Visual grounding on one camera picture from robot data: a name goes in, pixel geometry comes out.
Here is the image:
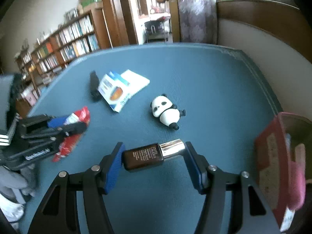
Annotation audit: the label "wooden bookshelf with books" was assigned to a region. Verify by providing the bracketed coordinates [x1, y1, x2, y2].
[14, 9, 111, 107]

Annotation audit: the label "patterned curtain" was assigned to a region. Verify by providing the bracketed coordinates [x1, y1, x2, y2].
[178, 0, 218, 44]

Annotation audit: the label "red storage box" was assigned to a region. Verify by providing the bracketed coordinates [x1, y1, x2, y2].
[254, 112, 311, 232]

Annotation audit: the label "blue white medicine box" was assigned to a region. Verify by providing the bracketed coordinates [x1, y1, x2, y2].
[98, 71, 130, 113]

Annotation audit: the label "black wire basket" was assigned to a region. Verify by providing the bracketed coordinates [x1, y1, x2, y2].
[144, 20, 169, 43]

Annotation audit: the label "white notepad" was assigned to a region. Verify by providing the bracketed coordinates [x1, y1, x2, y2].
[121, 70, 150, 98]

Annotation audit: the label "panda figurine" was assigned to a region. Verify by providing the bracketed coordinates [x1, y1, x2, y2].
[150, 94, 186, 130]

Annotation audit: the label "red snack wrapper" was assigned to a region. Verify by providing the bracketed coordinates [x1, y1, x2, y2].
[49, 106, 90, 162]

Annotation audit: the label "brown cosmetic bottle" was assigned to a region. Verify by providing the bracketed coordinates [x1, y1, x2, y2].
[123, 139, 186, 172]

